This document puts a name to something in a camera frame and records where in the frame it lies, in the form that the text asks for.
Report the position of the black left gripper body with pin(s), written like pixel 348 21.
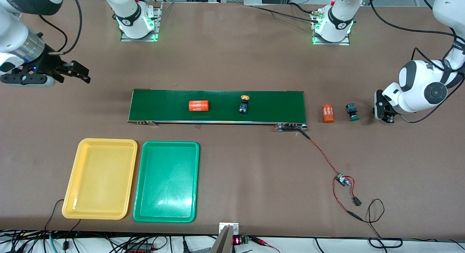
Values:
pixel 389 117

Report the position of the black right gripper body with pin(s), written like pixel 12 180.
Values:
pixel 50 65

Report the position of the green cap push button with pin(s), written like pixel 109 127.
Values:
pixel 351 111

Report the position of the orange 4680 cylinder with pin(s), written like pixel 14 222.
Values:
pixel 199 106
pixel 328 114

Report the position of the yellow cap push button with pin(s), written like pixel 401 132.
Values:
pixel 243 107

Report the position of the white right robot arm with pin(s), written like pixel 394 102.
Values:
pixel 125 5

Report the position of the small speed controller board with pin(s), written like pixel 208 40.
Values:
pixel 340 179

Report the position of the black connector plug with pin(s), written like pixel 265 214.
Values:
pixel 357 201

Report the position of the yellow plastic tray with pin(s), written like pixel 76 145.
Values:
pixel 100 180

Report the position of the green belt conveyor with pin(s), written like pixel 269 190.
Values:
pixel 276 105

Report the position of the green plastic tray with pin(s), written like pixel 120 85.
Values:
pixel 167 180

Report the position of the red clip lead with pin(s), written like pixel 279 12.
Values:
pixel 265 243

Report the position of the black power strip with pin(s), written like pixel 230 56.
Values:
pixel 140 248

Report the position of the red LED display module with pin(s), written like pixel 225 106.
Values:
pixel 237 240

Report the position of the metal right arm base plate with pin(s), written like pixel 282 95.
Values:
pixel 138 39

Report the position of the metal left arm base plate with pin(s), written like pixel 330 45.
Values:
pixel 330 43

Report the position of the aluminium stand bracket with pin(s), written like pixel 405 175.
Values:
pixel 225 242

